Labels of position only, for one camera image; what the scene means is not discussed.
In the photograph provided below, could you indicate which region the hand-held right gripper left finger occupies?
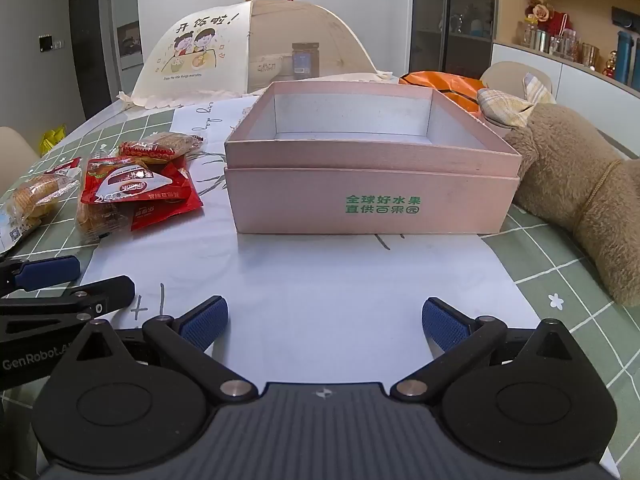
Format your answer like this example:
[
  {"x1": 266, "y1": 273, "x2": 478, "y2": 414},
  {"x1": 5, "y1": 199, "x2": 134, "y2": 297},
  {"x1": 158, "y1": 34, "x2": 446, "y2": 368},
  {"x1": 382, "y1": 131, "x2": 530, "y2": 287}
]
[{"x1": 74, "y1": 296, "x2": 258, "y2": 405}]

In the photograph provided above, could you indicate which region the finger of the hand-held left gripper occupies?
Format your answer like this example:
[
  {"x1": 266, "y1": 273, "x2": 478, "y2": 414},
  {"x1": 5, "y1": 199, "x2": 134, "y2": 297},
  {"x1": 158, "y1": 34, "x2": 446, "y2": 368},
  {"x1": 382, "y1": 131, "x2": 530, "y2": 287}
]
[
  {"x1": 0, "y1": 276, "x2": 136, "y2": 323},
  {"x1": 0, "y1": 255, "x2": 81, "y2": 295}
]

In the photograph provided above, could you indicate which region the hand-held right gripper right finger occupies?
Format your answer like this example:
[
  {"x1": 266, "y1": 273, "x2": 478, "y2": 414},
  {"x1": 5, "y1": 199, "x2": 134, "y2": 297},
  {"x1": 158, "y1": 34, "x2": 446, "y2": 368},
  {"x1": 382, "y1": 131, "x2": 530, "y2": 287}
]
[{"x1": 390, "y1": 298, "x2": 572, "y2": 405}]

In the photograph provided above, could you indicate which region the clear bread packet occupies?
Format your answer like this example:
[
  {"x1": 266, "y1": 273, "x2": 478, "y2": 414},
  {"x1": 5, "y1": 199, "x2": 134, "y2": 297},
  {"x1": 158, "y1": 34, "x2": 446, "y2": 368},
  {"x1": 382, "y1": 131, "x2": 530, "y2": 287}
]
[{"x1": 0, "y1": 156, "x2": 84, "y2": 255}]

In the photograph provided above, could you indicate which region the red white-label snack packet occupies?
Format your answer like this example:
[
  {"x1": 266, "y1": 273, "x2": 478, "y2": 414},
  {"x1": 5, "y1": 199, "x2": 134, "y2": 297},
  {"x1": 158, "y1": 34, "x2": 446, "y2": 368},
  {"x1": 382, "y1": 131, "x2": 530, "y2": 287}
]
[{"x1": 80, "y1": 155, "x2": 195, "y2": 207}]

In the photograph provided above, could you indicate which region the pink cardboard box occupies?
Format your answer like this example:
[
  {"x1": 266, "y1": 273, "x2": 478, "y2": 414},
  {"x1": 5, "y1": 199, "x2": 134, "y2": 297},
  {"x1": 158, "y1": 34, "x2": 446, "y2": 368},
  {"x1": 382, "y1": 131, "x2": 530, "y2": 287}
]
[{"x1": 223, "y1": 80, "x2": 523, "y2": 236}]

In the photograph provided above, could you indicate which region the red-banded bread packet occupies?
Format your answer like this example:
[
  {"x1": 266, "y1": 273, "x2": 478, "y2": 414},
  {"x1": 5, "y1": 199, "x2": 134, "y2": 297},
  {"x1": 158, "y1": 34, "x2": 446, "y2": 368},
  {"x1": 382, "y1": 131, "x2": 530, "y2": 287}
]
[{"x1": 119, "y1": 131, "x2": 206, "y2": 162}]

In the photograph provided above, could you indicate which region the white paper sheet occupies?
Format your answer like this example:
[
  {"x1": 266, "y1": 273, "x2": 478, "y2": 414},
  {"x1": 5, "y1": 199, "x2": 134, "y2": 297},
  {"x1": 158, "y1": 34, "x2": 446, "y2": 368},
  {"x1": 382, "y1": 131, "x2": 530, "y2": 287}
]
[{"x1": 80, "y1": 91, "x2": 544, "y2": 397}]

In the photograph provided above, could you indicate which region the green checked tablecloth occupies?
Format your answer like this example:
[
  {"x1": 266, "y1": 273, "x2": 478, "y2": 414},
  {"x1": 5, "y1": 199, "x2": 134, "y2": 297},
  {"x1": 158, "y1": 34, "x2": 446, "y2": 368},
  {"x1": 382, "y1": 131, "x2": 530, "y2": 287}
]
[{"x1": 0, "y1": 74, "x2": 640, "y2": 480}]

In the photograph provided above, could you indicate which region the beige chair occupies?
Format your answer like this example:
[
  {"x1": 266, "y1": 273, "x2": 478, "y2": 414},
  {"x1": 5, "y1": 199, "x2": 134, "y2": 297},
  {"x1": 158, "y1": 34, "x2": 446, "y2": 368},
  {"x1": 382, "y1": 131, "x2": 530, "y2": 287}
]
[
  {"x1": 479, "y1": 61, "x2": 554, "y2": 103},
  {"x1": 0, "y1": 126, "x2": 40, "y2": 177}
]

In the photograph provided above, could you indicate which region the yellow plastic bag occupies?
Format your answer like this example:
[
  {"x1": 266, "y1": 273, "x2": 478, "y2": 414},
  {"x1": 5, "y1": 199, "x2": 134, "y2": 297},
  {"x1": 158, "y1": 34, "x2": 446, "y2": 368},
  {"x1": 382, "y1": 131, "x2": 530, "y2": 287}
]
[{"x1": 40, "y1": 125, "x2": 69, "y2": 157}]

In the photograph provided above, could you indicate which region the brown plush toy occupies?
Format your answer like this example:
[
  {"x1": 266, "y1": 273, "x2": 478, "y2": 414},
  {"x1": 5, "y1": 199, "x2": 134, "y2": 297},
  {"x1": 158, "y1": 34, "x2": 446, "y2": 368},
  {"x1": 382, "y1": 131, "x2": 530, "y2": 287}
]
[{"x1": 502, "y1": 102, "x2": 640, "y2": 308}]

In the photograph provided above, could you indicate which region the plaid cloth pillow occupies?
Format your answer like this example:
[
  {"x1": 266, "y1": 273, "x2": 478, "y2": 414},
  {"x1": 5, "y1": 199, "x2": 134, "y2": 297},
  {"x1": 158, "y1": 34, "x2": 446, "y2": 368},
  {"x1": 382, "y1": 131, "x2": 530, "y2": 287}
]
[{"x1": 476, "y1": 72, "x2": 557, "y2": 128}]

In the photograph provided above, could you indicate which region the dark door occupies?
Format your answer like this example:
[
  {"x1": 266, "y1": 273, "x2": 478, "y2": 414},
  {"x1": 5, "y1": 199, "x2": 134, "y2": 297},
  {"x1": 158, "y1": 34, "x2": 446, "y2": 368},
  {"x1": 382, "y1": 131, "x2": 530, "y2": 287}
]
[{"x1": 67, "y1": 0, "x2": 112, "y2": 113}]

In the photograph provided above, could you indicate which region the orange plastic bag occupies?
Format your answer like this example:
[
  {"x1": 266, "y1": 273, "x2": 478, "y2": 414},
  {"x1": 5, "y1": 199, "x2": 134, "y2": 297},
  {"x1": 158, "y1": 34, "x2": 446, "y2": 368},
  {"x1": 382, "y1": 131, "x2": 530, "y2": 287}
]
[{"x1": 398, "y1": 71, "x2": 493, "y2": 119}]

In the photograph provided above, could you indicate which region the beige mesh food cover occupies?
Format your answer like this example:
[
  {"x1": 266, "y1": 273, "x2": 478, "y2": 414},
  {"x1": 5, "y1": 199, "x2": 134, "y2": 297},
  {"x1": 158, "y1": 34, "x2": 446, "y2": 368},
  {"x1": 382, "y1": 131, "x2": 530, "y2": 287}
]
[{"x1": 117, "y1": 0, "x2": 401, "y2": 111}]

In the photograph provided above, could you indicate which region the white printed bowl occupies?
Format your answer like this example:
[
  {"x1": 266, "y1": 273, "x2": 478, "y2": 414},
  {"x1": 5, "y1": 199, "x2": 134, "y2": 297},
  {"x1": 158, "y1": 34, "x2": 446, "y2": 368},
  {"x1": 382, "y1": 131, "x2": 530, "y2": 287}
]
[{"x1": 248, "y1": 55, "x2": 287, "y2": 93}]

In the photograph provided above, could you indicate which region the dark-lidded glass jar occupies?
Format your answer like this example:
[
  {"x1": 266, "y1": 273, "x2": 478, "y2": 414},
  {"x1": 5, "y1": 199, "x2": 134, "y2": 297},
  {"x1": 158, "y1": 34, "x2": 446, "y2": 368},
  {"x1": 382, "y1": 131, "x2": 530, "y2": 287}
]
[{"x1": 291, "y1": 42, "x2": 321, "y2": 81}]

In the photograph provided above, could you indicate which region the group of glass cups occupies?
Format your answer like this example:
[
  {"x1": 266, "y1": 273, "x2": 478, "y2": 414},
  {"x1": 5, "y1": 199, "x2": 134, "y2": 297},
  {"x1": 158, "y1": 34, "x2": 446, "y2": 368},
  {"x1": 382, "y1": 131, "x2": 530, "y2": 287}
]
[{"x1": 522, "y1": 21, "x2": 601, "y2": 68}]

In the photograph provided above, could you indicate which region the glass door cabinet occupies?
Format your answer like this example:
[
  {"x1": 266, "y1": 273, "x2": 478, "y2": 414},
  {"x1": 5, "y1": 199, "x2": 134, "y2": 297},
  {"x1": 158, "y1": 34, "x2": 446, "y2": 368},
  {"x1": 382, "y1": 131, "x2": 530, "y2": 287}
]
[{"x1": 410, "y1": 0, "x2": 499, "y2": 77}]

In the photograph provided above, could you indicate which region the blue thermos bottle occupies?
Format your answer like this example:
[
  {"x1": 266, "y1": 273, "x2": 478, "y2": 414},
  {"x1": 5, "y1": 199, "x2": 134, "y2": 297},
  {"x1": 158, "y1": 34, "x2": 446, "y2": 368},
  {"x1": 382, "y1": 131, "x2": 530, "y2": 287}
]
[{"x1": 616, "y1": 30, "x2": 637, "y2": 86}]

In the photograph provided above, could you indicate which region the artificial flower bouquet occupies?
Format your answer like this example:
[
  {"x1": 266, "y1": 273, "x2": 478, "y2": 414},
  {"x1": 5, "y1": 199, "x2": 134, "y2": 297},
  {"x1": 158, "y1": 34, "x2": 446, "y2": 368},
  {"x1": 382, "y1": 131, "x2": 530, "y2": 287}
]
[{"x1": 524, "y1": 0, "x2": 555, "y2": 25}]

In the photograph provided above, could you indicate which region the framed wall picture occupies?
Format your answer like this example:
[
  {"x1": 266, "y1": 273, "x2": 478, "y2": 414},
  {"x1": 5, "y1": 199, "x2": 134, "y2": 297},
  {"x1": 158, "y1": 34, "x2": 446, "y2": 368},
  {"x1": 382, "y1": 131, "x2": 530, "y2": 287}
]
[{"x1": 116, "y1": 20, "x2": 142, "y2": 71}]

